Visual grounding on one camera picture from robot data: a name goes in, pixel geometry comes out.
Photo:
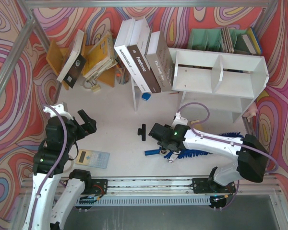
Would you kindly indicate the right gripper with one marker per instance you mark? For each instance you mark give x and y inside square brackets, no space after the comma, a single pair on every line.
[154,132]

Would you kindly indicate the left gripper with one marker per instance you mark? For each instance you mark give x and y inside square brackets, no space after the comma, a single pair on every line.
[87,123]

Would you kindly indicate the blue microfiber duster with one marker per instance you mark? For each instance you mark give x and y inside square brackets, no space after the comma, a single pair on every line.
[189,153]

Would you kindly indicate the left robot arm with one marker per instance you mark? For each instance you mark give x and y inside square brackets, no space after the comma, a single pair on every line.
[62,132]

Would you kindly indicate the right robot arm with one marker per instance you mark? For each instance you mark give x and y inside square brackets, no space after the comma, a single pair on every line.
[248,159]

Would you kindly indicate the white bookshelf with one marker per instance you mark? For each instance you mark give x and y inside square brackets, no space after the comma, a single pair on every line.
[226,83]

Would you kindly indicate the black T-shaped plastic piece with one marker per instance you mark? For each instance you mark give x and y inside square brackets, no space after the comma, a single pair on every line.
[142,132]

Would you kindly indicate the beige black stapler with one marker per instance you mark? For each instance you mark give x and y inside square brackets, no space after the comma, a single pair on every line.
[163,152]

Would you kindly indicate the blue tape measure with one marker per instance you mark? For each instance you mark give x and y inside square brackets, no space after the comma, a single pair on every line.
[146,96]

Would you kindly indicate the blue calculator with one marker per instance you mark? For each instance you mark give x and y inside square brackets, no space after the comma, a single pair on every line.
[93,158]

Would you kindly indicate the brass padlock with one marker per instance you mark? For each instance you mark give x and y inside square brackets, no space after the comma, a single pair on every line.
[91,85]

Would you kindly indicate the tan sticky note pad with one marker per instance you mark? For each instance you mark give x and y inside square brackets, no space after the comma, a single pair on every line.
[196,125]

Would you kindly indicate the clear pencil cup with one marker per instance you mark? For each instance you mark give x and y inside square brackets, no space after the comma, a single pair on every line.
[122,75]

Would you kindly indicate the black and white book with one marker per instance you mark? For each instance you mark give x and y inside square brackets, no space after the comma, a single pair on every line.
[73,61]

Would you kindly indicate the stack of yellow books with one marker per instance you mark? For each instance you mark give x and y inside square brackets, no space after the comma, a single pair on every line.
[100,57]

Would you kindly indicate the yellow wooden book stand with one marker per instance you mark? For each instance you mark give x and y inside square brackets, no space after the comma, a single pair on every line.
[55,57]

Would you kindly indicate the grey Lonely Ones book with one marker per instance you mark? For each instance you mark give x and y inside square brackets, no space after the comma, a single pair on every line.
[160,61]

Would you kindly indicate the brown Fredonia book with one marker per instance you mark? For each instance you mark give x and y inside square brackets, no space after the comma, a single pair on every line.
[145,79]

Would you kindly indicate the white Mademoiselle book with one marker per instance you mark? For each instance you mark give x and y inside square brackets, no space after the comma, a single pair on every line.
[122,42]

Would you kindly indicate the pink pig toy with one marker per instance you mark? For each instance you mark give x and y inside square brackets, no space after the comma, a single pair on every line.
[251,111]

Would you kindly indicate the green desk organizer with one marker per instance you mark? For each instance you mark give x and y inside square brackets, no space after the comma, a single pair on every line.
[211,39]

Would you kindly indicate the brown notebooks in organizer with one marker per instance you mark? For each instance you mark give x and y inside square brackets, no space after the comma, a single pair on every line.
[227,40]

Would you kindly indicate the blue yellow book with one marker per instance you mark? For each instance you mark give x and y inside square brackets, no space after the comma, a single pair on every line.
[250,32]

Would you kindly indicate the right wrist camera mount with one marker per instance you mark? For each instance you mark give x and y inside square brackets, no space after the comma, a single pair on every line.
[179,120]

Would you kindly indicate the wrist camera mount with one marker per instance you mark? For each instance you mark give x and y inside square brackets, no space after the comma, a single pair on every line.
[179,120]
[60,108]

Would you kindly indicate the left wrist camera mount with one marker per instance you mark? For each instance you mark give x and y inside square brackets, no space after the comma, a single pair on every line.
[60,108]

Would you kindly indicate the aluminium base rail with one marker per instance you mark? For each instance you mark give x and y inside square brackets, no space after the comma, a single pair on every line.
[183,185]

